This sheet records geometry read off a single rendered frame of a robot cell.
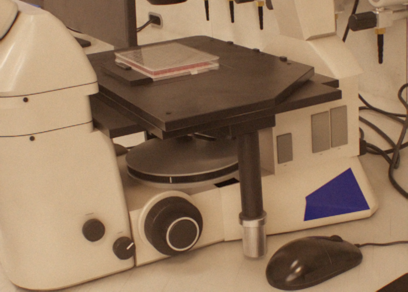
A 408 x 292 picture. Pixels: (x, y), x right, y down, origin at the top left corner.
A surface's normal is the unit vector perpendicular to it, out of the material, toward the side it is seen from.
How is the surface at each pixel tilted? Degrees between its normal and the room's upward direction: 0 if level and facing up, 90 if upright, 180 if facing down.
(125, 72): 0
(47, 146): 90
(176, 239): 90
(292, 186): 49
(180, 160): 0
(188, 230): 90
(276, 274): 53
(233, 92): 0
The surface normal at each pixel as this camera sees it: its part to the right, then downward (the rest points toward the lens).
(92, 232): 0.44, 0.25
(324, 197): 0.26, -0.44
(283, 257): -0.56, -0.66
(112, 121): -0.08, -0.94
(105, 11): -0.90, 0.14
